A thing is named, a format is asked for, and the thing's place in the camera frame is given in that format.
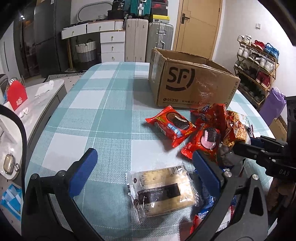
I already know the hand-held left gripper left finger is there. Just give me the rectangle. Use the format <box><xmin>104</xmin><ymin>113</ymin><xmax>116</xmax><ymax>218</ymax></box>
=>
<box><xmin>22</xmin><ymin>148</ymin><xmax>103</xmax><ymax>241</ymax></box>

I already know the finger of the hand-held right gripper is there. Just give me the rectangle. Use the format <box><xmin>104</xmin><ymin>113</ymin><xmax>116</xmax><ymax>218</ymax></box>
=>
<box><xmin>232</xmin><ymin>142</ymin><xmax>269</xmax><ymax>161</ymax></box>
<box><xmin>250</xmin><ymin>136</ymin><xmax>288</xmax><ymax>149</ymax></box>

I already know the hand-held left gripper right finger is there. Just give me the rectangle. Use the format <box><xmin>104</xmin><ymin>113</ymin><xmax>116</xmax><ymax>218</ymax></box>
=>
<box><xmin>185</xmin><ymin>151</ymin><xmax>269</xmax><ymax>241</ymax></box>

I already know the orange noodle snack packet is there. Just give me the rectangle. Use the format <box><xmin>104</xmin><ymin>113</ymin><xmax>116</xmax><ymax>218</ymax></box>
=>
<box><xmin>222</xmin><ymin>111</ymin><xmax>252</xmax><ymax>151</ymax></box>

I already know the red cookie packet pink cream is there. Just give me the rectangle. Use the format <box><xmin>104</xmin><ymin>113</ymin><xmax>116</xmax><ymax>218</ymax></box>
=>
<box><xmin>181</xmin><ymin>123</ymin><xmax>223</xmax><ymax>163</ymax></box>

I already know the blue snack packet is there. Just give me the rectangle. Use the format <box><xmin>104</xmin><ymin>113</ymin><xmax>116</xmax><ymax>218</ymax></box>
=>
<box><xmin>191</xmin><ymin>196</ymin><xmax>236</xmax><ymax>220</ymax></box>

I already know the clear cracker packet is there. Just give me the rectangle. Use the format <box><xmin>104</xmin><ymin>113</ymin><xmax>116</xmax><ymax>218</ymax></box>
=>
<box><xmin>126</xmin><ymin>165</ymin><xmax>200</xmax><ymax>224</ymax></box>

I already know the small brown cardboard box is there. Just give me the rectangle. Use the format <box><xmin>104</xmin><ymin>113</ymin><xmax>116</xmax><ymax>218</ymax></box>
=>
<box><xmin>269</xmin><ymin>116</ymin><xmax>288</xmax><ymax>142</ymax></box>

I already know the purple bag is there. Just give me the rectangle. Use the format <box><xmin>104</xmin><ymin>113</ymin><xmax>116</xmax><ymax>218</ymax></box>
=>
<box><xmin>260</xmin><ymin>87</ymin><xmax>287</xmax><ymax>127</ymax></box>

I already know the wooden shoe rack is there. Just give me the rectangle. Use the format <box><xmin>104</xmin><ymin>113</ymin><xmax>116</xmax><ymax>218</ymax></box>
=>
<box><xmin>233</xmin><ymin>43</ymin><xmax>279</xmax><ymax>110</ymax></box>

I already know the group of shoes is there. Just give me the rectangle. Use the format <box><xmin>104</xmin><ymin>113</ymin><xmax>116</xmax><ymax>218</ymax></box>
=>
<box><xmin>236</xmin><ymin>35</ymin><xmax>280</xmax><ymax>105</ymax></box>

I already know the white side table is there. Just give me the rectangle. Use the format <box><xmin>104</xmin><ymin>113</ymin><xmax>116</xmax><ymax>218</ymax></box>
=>
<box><xmin>0</xmin><ymin>79</ymin><xmax>67</xmax><ymax>181</ymax></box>

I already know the earbuds case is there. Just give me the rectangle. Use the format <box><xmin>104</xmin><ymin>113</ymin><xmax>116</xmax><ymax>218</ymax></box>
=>
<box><xmin>2</xmin><ymin>154</ymin><xmax>20</xmax><ymax>174</ymax></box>

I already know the blue patterned packaging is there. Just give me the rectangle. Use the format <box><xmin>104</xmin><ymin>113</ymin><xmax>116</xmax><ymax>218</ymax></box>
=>
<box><xmin>0</xmin><ymin>185</ymin><xmax>22</xmax><ymax>220</ymax></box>

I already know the white tissue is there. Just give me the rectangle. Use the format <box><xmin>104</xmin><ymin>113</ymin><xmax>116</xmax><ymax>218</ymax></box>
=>
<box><xmin>35</xmin><ymin>81</ymin><xmax>55</xmax><ymax>96</ymax></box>

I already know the red gift bag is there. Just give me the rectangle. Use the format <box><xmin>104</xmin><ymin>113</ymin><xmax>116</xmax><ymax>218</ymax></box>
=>
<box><xmin>6</xmin><ymin>80</ymin><xmax>28</xmax><ymax>111</ymax></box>

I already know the grey white woven basket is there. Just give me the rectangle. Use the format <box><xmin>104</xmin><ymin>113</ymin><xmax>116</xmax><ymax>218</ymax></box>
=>
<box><xmin>75</xmin><ymin>39</ymin><xmax>97</xmax><ymax>69</ymax></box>

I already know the wooden door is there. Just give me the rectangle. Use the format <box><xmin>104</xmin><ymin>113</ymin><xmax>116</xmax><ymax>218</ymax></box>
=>
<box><xmin>172</xmin><ymin>0</ymin><xmax>223</xmax><ymax>59</ymax></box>

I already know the white desk with drawers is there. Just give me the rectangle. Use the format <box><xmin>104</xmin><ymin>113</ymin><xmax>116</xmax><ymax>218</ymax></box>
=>
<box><xmin>61</xmin><ymin>20</ymin><xmax>126</xmax><ymax>71</ymax></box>

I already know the dark tall cabinet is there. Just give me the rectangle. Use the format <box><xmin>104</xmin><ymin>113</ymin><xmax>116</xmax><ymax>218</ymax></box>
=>
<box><xmin>13</xmin><ymin>5</ymin><xmax>38</xmax><ymax>79</ymax></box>

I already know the beige suitcase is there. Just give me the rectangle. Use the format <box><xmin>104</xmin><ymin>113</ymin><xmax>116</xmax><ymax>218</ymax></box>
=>
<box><xmin>125</xmin><ymin>18</ymin><xmax>149</xmax><ymax>62</ymax></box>

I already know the silver suitcase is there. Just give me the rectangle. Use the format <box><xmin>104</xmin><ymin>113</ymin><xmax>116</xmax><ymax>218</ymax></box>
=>
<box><xmin>146</xmin><ymin>21</ymin><xmax>174</xmax><ymax>63</ymax></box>

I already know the dark grey fridge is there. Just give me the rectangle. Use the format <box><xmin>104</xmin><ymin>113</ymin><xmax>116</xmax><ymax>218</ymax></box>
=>
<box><xmin>33</xmin><ymin>0</ymin><xmax>71</xmax><ymax>79</ymax></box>

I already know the black bag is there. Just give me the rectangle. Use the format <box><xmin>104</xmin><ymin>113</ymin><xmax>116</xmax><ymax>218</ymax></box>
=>
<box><xmin>107</xmin><ymin>9</ymin><xmax>129</xmax><ymax>21</ymax></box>

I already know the arched mirror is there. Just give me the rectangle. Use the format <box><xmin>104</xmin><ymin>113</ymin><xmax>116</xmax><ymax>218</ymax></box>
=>
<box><xmin>77</xmin><ymin>1</ymin><xmax>114</xmax><ymax>22</ymax></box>

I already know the yellow black box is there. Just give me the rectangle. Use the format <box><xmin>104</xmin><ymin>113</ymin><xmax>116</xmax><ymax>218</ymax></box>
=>
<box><xmin>151</xmin><ymin>14</ymin><xmax>169</xmax><ymax>22</ymax></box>

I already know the black red shoe box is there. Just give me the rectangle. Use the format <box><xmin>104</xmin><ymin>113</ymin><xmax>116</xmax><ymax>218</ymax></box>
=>
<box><xmin>151</xmin><ymin>0</ymin><xmax>168</xmax><ymax>15</ymax></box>

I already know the teal suitcase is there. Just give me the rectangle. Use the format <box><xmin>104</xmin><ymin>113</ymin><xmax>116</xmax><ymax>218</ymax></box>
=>
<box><xmin>129</xmin><ymin>0</ymin><xmax>152</xmax><ymax>16</ymax></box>

